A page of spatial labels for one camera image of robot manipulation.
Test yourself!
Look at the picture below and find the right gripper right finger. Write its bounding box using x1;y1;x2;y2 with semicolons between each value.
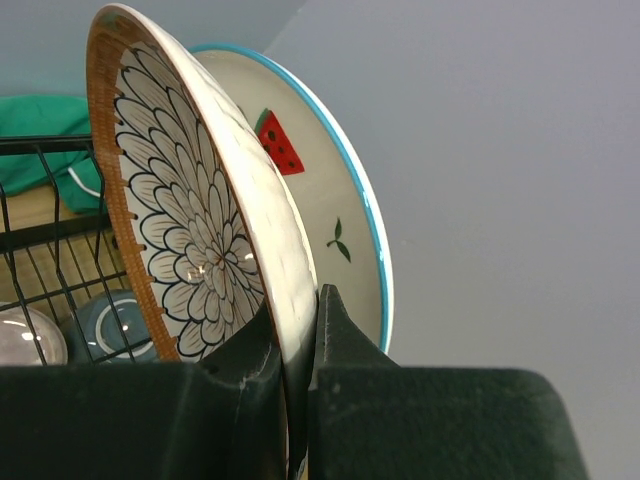
308;284;588;480

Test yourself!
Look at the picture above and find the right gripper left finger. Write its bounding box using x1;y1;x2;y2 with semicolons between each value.
1;307;286;479

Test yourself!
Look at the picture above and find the grey ceramic mug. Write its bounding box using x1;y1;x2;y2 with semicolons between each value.
62;289;158;365

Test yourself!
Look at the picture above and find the watermelon pattern white plate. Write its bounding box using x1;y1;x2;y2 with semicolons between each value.
191;44;394;352

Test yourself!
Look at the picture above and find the brown flower pattern plate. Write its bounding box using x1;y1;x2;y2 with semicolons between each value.
86;4;318;478

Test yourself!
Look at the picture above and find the black wire dish rack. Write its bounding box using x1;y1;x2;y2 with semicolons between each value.
0;134;156;366

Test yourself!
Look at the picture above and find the pink ceramic mug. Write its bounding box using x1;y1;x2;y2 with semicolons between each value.
1;302;68;366

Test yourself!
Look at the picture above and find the green t-shirt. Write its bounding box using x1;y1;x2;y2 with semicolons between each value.
0;94;109;216

